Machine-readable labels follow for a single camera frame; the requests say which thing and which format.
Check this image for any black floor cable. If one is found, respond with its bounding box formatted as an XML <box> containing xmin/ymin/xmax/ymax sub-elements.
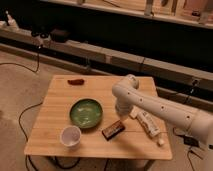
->
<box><xmin>18</xmin><ymin>101</ymin><xmax>44</xmax><ymax>171</ymax></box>

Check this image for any white paper cup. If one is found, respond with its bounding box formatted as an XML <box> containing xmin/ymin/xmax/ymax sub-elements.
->
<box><xmin>60</xmin><ymin>125</ymin><xmax>81</xmax><ymax>149</ymax></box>

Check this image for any red sausage toy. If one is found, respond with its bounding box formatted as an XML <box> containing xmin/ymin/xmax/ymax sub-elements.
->
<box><xmin>67</xmin><ymin>79</ymin><xmax>85</xmax><ymax>85</ymax></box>

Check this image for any wooden table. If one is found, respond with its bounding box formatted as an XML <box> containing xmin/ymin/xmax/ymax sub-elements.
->
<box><xmin>24</xmin><ymin>75</ymin><xmax>172</xmax><ymax>160</ymax></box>

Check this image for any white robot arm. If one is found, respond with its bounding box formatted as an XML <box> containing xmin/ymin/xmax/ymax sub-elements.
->
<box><xmin>112</xmin><ymin>75</ymin><xmax>213</xmax><ymax>149</ymax></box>

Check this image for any green bowl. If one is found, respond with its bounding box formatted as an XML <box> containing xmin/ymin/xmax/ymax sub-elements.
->
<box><xmin>69</xmin><ymin>99</ymin><xmax>103</xmax><ymax>129</ymax></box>

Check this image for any white spray bottle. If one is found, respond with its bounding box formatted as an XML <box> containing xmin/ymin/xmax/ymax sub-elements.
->
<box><xmin>6</xmin><ymin>11</ymin><xmax>19</xmax><ymax>31</ymax></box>

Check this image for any white eraser block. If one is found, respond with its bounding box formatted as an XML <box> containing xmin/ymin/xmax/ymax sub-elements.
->
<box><xmin>129</xmin><ymin>107</ymin><xmax>139</xmax><ymax>119</ymax></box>

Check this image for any black device on ledge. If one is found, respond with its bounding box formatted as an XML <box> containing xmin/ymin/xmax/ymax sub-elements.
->
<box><xmin>50</xmin><ymin>29</ymin><xmax>69</xmax><ymax>43</ymax></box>

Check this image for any brown chocolate bar eraser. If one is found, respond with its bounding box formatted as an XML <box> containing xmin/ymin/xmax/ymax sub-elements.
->
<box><xmin>102</xmin><ymin>121</ymin><xmax>125</xmax><ymax>141</ymax></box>

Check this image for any white toothpaste tube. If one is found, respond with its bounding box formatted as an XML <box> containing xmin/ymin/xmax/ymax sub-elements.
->
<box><xmin>136</xmin><ymin>111</ymin><xmax>165</xmax><ymax>146</ymax></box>

